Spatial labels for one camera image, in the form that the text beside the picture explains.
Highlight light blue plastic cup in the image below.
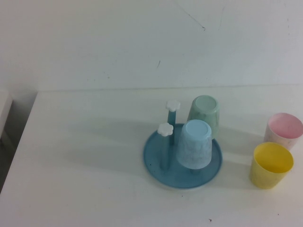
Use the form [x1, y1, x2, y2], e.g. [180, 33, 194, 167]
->
[176, 119, 213, 170]

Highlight blue cup stand, white caps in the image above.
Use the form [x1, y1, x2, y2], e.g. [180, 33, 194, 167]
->
[143, 99, 223, 190]

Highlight green plastic cup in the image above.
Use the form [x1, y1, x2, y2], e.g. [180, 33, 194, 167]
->
[186, 95, 222, 140]

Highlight yellow plastic cup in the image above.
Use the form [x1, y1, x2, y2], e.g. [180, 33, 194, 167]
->
[248, 142, 294, 190]

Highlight pink plastic cup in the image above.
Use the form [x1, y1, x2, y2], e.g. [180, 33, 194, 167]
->
[264, 113, 303, 151]

